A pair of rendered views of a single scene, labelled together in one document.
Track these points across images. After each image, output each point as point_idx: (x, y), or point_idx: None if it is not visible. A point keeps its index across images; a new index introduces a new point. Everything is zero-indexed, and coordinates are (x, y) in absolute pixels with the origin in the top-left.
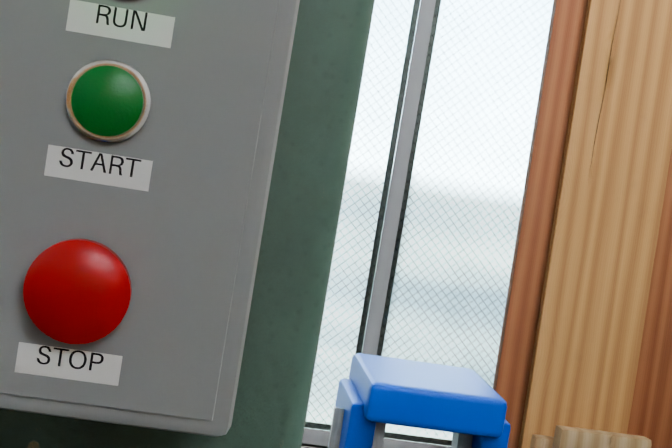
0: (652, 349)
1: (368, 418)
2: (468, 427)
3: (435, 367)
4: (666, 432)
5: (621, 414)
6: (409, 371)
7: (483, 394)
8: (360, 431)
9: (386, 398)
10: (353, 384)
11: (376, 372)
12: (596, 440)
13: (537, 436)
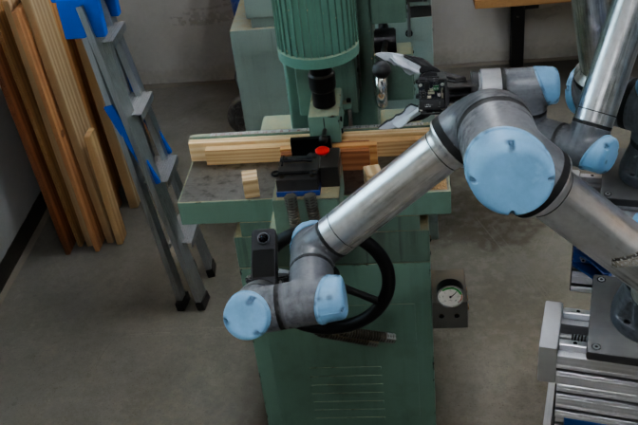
0: None
1: None
2: None
3: None
4: None
5: None
6: None
7: None
8: (100, 6)
9: None
10: None
11: None
12: None
13: (6, 0)
